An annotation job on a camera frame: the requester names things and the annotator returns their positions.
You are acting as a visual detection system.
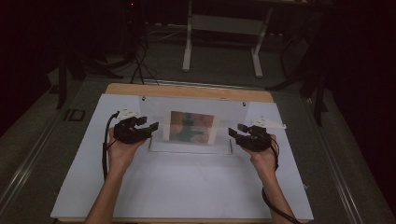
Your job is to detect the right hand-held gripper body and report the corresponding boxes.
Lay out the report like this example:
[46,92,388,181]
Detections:
[237,116,287,153]

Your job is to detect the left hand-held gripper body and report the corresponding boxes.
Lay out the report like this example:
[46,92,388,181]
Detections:
[113,106,148,145]

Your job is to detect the clear acrylic photo frame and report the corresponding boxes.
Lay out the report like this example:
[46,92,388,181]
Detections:
[137,94,250,155]

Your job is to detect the picture card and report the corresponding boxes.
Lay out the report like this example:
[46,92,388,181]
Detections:
[163,110,219,146]

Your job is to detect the person's right hand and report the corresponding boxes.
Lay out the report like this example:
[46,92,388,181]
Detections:
[246,134,278,176]

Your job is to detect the person's left hand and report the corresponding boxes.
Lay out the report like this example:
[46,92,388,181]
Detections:
[106,134,148,174]

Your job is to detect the wooden table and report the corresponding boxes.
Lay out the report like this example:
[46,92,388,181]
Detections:
[57,82,312,224]

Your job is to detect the light blue table mat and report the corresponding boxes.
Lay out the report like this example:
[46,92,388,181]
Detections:
[49,92,315,222]

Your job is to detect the black metal stand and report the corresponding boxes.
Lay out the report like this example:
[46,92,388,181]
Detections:
[266,12,330,127]

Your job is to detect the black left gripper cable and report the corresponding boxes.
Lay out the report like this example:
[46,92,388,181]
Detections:
[102,111,121,182]

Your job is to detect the black floor cables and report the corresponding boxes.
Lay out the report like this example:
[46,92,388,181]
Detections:
[130,36,161,86]

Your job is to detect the black rectangular floor bracket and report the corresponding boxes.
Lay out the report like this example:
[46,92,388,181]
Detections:
[63,108,86,122]

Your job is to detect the aluminium floor rail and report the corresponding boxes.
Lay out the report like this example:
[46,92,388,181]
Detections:
[0,106,64,214]
[136,78,266,91]
[302,96,364,224]

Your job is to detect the white floor cable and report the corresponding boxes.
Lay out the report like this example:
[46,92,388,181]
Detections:
[147,28,189,44]

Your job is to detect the white metal desk frame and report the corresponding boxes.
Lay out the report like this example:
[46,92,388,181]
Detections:
[181,0,275,79]

